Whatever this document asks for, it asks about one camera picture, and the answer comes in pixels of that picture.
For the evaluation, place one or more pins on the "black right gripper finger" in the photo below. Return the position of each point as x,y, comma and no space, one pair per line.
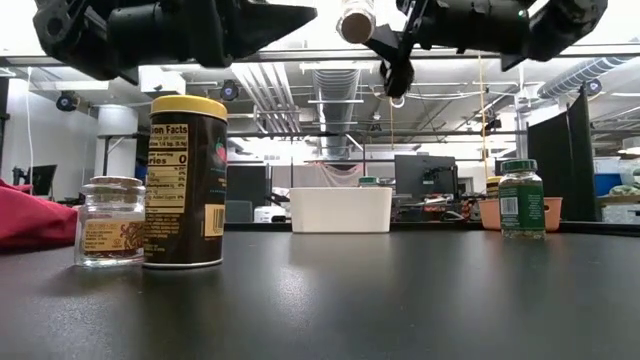
399,77
387,42

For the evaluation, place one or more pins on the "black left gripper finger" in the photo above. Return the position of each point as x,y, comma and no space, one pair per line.
270,22

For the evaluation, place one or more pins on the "glass spice jar cork lid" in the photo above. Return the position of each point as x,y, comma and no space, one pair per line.
356,25
110,225

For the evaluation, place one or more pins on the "dark spice can yellow lid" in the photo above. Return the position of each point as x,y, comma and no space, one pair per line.
192,190

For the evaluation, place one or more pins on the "green lid herb bottle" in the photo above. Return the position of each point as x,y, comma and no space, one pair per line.
368,181
521,205

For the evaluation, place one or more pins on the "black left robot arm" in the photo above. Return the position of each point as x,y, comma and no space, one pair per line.
65,35

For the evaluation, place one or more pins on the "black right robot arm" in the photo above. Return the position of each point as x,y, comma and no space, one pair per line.
565,25

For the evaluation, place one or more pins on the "white ceiling unit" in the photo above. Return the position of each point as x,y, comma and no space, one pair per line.
162,82

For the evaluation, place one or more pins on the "black computer monitor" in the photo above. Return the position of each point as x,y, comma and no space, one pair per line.
44,179
415,175

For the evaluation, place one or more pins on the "white ceiling light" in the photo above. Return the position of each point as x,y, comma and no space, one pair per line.
75,85

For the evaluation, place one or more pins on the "hanging mesh cloth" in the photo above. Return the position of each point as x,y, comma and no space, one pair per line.
340,172

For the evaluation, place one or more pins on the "white plastic bin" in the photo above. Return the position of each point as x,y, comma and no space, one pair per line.
340,210

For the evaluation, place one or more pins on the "terracotta plastic bin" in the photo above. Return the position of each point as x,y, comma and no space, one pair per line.
489,215

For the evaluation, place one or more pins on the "black partition screen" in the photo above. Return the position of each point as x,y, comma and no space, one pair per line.
560,165

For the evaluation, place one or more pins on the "white desktop device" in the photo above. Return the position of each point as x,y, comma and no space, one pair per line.
270,215

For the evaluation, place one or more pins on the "blue storage bin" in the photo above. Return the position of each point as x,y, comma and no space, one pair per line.
607,184

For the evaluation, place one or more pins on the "red cloth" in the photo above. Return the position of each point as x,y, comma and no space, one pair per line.
30,220

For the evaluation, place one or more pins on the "silver flexible duct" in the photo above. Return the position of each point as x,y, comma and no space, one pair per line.
336,115

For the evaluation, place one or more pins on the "round ceiling camera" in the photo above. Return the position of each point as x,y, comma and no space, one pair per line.
229,90
593,86
66,101

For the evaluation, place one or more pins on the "spiral metal duct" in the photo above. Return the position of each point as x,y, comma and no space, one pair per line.
580,75

